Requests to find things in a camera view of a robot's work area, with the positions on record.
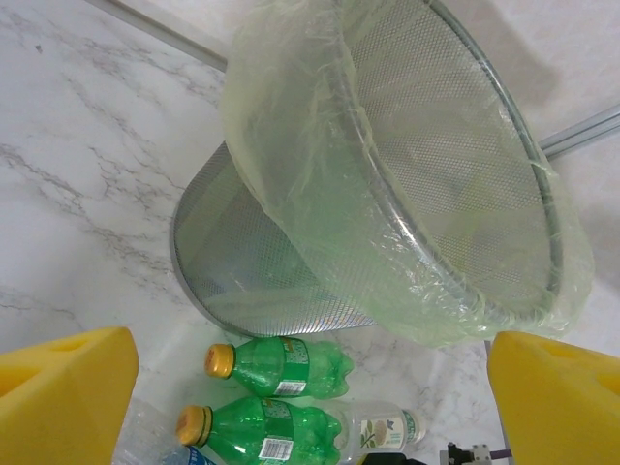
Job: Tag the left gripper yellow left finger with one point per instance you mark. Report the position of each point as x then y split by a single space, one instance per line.
63 397

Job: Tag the clear bottle flower label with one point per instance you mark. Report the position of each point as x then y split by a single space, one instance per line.
378 431

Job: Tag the blue label bottle white cap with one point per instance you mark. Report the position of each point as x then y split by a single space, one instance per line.
145 436

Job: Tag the green bottle yellow cap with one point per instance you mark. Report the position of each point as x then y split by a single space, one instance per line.
271 431
281 368

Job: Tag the aluminium table edge rail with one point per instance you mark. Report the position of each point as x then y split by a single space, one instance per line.
160 30

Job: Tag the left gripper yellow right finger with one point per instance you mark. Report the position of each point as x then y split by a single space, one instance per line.
562 407

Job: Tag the aluminium frame post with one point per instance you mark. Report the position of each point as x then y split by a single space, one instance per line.
581 132

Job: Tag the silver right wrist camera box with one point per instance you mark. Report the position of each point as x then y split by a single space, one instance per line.
479 453

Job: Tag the green plastic bin liner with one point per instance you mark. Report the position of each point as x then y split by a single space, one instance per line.
290 145

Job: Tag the metal mesh waste bin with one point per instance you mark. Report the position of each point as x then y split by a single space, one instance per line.
252 271

